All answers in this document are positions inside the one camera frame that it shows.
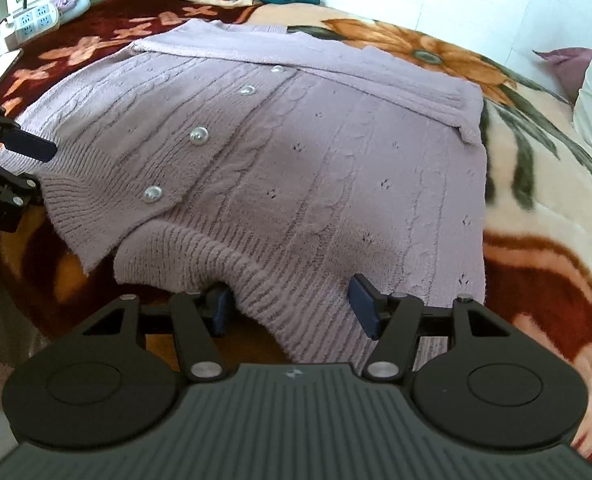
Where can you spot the mauve pillow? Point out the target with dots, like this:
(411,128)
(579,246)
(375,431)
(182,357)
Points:
(569,65)

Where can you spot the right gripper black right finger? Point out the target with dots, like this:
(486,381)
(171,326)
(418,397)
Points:
(402,326)

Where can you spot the white power strip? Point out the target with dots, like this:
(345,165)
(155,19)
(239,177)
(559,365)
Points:
(35,22)

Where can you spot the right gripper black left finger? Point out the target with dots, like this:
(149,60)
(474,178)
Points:
(176,333)

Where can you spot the floral plush blanket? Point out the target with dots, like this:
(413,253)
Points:
(537,242)

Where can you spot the light blue cloth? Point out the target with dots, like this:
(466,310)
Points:
(69,10)

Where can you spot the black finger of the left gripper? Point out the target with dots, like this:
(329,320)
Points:
(19,141)
(17,190)

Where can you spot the lilac knitted cardigan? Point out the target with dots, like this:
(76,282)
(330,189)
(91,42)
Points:
(277,163)

